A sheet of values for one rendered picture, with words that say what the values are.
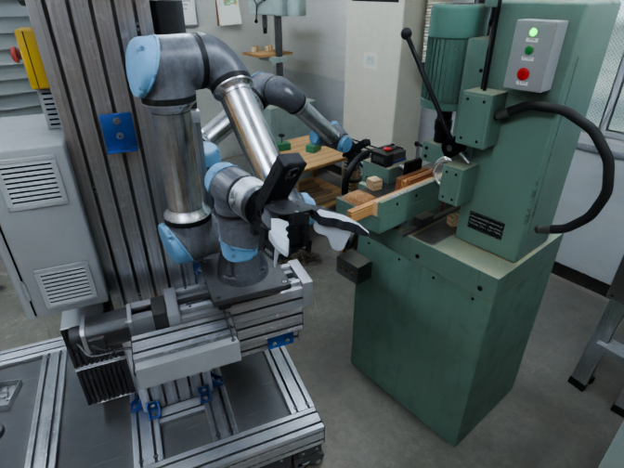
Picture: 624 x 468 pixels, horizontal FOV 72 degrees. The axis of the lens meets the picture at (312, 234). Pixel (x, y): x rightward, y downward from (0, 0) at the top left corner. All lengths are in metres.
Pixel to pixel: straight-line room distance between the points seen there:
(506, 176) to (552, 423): 1.14
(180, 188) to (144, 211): 0.26
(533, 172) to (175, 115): 0.95
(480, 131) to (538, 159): 0.17
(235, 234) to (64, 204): 0.53
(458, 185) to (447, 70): 0.37
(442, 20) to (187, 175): 0.89
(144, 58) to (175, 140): 0.18
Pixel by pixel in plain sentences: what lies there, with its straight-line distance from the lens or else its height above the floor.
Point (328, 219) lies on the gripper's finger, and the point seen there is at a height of 1.23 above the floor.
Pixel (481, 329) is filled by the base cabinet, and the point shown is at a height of 0.60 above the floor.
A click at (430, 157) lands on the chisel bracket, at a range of 1.63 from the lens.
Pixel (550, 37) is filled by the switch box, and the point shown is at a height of 1.45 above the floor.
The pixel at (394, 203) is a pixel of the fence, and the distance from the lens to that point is 1.44.
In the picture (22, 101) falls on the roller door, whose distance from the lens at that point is 3.97.
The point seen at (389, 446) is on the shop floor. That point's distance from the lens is 1.89.
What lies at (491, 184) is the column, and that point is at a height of 1.03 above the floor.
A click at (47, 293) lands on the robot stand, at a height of 0.83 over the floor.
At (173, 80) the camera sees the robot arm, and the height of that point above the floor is 1.38.
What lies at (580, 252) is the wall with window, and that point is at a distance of 2.94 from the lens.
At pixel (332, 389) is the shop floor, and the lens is 2.04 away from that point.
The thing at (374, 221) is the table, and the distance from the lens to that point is 1.43.
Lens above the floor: 1.55
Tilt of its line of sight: 30 degrees down
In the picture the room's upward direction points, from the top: straight up
